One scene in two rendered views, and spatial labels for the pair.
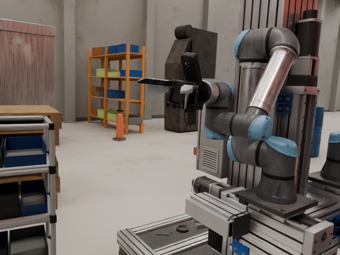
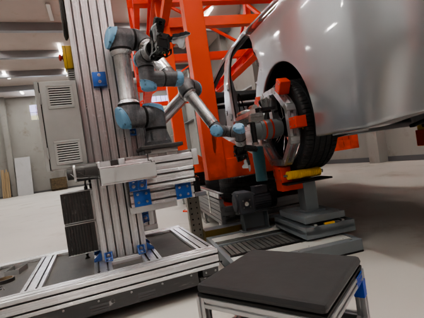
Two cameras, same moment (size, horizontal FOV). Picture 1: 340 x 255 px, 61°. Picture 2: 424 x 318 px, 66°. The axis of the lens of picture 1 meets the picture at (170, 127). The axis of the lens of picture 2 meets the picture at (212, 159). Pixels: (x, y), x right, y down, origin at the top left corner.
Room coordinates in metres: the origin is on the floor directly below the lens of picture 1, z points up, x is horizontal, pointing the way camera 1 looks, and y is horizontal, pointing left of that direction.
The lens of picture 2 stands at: (0.34, 1.24, 0.71)
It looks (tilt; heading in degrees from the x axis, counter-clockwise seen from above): 0 degrees down; 285
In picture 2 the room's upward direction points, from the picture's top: 8 degrees counter-clockwise
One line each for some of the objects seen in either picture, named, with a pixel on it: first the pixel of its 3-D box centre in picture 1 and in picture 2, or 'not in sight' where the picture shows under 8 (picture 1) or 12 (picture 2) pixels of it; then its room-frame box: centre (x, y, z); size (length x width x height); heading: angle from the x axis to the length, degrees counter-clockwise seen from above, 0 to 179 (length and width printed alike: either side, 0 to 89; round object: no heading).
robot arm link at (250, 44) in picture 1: (251, 98); (125, 78); (1.17, -0.32, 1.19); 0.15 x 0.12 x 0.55; 50
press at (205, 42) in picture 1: (190, 79); not in sight; (7.96, -0.52, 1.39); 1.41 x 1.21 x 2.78; 125
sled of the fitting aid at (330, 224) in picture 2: not in sight; (311, 223); (0.33, -1.21, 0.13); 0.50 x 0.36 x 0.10; 118
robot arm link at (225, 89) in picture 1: (217, 93); (144, 58); (0.97, -0.15, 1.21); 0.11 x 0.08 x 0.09; 140
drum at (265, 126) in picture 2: not in sight; (266, 129); (0.54, -1.10, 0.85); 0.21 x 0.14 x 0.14; 28
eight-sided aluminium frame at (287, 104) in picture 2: not in sight; (276, 128); (0.48, -1.13, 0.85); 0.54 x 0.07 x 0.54; 118
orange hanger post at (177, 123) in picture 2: not in sight; (171, 89); (1.97, -3.10, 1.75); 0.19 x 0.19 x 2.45; 28
